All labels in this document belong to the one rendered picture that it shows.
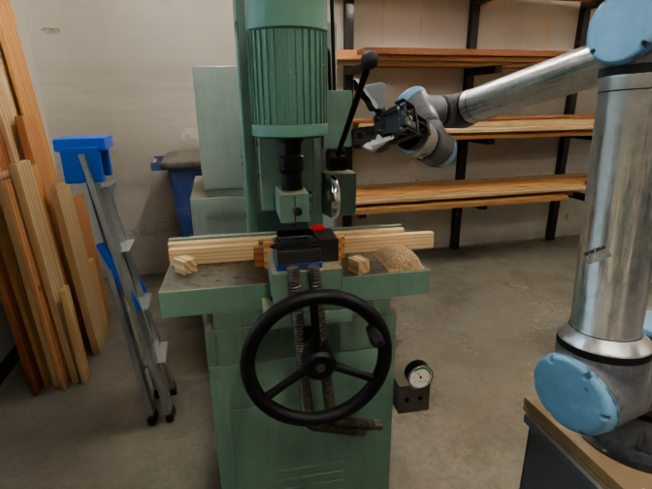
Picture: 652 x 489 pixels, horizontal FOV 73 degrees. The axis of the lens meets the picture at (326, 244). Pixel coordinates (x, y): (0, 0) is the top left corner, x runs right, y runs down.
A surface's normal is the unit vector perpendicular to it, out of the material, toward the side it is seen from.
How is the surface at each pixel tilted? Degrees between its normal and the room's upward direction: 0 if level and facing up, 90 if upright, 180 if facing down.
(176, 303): 90
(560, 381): 94
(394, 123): 71
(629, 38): 82
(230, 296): 90
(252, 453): 90
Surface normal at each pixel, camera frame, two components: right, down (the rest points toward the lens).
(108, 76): 0.24, 0.30
